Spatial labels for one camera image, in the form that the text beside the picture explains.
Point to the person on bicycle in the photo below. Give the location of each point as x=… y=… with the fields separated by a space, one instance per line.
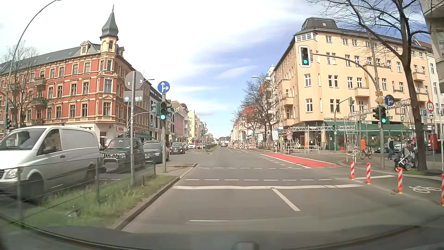
x=363 y=145

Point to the silver van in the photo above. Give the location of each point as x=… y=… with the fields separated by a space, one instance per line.
x=69 y=156

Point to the black off-road car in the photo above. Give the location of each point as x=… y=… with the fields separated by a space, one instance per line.
x=121 y=154

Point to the car's own bonnet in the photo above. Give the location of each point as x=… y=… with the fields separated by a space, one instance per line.
x=222 y=242

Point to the road markings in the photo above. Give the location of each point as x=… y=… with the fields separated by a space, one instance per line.
x=242 y=187

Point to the traffic light with blue sign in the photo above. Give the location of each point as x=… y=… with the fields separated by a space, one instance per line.
x=163 y=114

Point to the red and white bollard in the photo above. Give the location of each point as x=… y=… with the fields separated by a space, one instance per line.
x=400 y=180
x=368 y=173
x=352 y=170
x=442 y=189

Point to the grey asphalt road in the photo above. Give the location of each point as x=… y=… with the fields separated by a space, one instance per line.
x=236 y=205

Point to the metal railing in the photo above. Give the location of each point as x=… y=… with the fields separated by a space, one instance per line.
x=301 y=147

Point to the beige corner building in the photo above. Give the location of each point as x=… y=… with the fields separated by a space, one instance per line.
x=340 y=86

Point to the large bare tree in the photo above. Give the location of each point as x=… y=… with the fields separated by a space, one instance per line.
x=414 y=104

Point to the metal truss frame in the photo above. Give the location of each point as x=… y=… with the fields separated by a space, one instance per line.
x=322 y=128

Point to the grey pavement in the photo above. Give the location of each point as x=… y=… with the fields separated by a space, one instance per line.
x=378 y=163

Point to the road signs on post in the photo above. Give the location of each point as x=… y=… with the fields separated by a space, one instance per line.
x=289 y=134

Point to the grey building with balconies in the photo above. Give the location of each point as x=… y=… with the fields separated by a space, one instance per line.
x=437 y=34

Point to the row of bare trees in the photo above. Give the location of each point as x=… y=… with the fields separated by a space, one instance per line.
x=262 y=104

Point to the red brick building with turret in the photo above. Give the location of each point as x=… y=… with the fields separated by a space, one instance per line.
x=76 y=86

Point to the grass median strip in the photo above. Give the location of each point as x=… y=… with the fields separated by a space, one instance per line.
x=104 y=203

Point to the red and white roadworks barriers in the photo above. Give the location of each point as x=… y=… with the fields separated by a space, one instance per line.
x=241 y=146

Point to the curved street lamp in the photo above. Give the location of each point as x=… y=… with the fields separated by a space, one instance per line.
x=14 y=55

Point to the round road sign on post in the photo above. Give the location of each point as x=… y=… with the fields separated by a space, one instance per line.
x=132 y=139

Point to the dark grey car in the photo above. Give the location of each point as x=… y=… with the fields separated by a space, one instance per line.
x=154 y=150

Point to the row of buildings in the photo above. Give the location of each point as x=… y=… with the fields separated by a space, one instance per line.
x=269 y=104
x=178 y=121

